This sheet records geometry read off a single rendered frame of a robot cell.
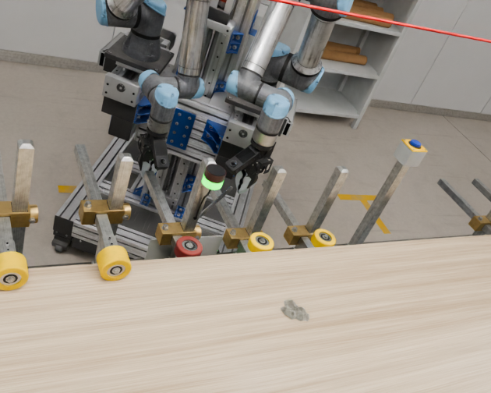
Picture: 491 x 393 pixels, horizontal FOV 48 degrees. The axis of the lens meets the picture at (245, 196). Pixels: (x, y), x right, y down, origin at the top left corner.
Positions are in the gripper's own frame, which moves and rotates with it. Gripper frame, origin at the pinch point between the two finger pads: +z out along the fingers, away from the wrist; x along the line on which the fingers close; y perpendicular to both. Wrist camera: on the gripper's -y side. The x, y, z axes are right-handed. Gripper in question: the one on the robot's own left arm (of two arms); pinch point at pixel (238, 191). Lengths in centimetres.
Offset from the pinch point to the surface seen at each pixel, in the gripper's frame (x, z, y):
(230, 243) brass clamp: -8.9, 14.0, -6.2
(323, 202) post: -18.1, -1.8, 24.4
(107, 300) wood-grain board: -16, 5, -60
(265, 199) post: -10.4, -4.6, 0.7
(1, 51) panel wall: 255, 88, 42
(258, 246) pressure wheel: -20.0, 4.2, -8.0
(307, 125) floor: 121, 95, 237
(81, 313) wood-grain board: -17, 5, -68
